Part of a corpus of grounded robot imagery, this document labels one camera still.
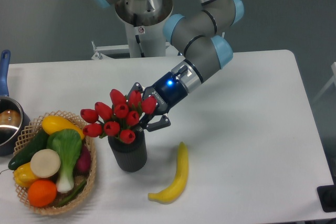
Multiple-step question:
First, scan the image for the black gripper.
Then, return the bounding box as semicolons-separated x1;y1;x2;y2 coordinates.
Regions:
126;73;187;132

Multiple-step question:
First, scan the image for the red tulip bouquet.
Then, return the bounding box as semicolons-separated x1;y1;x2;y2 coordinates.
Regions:
80;89;157;144

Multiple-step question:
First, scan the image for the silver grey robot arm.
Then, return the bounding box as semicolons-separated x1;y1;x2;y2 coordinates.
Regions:
95;0;244;131

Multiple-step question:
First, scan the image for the dark grey ribbed vase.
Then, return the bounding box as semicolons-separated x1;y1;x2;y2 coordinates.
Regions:
108;130;148;172

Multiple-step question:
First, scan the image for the yellow banana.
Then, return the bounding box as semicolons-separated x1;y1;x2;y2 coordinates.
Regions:
148;142;189;204

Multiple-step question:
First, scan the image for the green bok choy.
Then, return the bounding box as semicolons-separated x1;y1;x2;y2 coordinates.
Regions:
47;129;82;193

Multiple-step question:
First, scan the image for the purple red onion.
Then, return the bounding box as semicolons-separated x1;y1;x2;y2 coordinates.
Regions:
76;145;91;174

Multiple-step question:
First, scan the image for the yellow squash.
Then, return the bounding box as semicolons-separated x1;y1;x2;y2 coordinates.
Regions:
41;115;85;140

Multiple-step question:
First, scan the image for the green bean pod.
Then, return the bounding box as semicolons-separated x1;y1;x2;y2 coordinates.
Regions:
56;180;87;207

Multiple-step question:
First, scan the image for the dark green cucumber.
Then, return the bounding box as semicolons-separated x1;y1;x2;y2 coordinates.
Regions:
8;129;49;170

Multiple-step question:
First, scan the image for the woven wicker basket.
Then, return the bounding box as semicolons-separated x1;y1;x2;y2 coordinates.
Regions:
13;110;97;215

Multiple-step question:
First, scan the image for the beige round bun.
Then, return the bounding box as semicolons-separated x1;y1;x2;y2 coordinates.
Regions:
30;149;61;178

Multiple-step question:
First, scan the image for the orange fruit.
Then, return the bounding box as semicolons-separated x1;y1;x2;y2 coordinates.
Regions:
28;179;57;207

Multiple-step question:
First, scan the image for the yellow bell pepper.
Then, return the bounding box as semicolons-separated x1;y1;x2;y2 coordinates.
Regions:
13;162;39;188

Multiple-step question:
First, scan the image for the black device at edge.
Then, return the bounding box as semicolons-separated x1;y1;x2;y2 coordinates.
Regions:
317;185;335;212

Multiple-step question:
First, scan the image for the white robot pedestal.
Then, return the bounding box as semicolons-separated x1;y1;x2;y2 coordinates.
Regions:
91;18;182;60

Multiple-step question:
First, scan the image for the blue handled saucepan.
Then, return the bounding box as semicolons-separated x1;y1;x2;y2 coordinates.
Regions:
1;50;30;156

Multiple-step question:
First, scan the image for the white frame at right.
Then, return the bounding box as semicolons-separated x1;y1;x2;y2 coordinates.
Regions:
312;62;335;103

